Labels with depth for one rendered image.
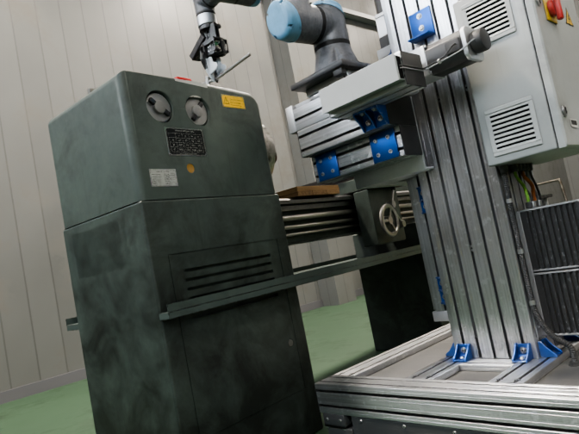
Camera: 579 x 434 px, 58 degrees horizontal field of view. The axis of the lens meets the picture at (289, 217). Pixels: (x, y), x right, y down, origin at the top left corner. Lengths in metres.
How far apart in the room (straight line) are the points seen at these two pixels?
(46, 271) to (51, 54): 1.81
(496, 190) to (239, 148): 0.86
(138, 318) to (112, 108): 0.62
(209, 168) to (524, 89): 0.95
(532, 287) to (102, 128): 1.34
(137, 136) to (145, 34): 3.95
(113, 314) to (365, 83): 1.02
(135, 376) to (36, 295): 2.80
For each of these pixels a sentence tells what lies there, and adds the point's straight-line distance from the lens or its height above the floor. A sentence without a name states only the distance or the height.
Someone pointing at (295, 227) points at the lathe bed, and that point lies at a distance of 2.15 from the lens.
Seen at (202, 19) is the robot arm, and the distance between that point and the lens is 2.14.
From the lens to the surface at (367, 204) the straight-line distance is 2.46.
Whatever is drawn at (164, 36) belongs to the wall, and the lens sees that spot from 5.63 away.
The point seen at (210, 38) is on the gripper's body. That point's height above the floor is 1.48.
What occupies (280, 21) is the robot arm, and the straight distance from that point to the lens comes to 1.66.
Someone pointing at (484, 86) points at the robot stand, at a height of 0.98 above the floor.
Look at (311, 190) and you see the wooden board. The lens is 2.24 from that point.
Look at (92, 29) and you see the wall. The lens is 5.28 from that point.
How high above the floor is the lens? 0.63
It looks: 4 degrees up
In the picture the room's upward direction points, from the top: 11 degrees counter-clockwise
